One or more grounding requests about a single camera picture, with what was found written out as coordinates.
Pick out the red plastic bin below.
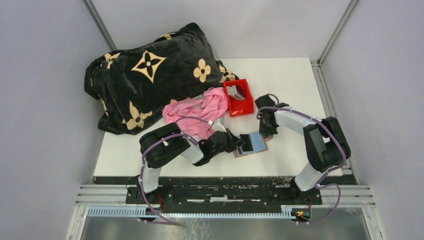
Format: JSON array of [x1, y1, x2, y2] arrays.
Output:
[[223, 79, 255, 117]]

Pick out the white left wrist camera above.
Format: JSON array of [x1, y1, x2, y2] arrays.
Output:
[[211, 117, 226, 133]]

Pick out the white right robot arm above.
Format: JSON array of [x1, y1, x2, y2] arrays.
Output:
[[254, 94, 351, 204]]

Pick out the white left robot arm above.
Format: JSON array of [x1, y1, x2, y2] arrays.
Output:
[[138, 120, 246, 204]]

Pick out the stack of credit cards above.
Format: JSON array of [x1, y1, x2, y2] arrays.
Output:
[[226, 84, 246, 102]]

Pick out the pink cloth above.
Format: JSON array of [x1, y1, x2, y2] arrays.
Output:
[[162, 87, 228, 139]]

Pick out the aluminium frame rails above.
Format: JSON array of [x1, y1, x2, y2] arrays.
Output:
[[76, 184, 376, 208]]

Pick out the blue slotted cable duct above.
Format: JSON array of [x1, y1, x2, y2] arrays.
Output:
[[86, 206, 312, 220]]

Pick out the black floral blanket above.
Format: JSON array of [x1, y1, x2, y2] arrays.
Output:
[[84, 22, 238, 135]]

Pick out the black credit card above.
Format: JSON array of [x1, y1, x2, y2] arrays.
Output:
[[239, 134, 253, 152]]

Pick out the tan leather card holder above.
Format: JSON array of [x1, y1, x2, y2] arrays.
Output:
[[233, 131, 273, 158]]

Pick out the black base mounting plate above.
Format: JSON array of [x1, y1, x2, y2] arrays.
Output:
[[146, 176, 323, 214]]

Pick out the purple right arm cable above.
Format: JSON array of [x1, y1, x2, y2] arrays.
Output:
[[255, 93, 348, 225]]

